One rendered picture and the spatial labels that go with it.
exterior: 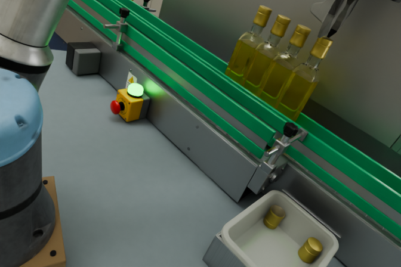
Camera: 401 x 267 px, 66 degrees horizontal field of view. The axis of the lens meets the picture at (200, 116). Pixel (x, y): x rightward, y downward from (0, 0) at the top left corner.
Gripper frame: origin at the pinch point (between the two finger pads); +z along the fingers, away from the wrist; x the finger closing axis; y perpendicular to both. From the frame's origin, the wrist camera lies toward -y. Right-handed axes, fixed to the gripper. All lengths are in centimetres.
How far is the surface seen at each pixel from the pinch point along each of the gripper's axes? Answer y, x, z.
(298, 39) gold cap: 5.3, 1.8, 3.7
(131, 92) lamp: 35, 20, 33
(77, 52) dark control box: 61, 22, 34
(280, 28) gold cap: 10.7, 1.4, 3.5
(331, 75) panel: -2.4, -11.8, 10.8
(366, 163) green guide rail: -21.6, -2.6, 22.1
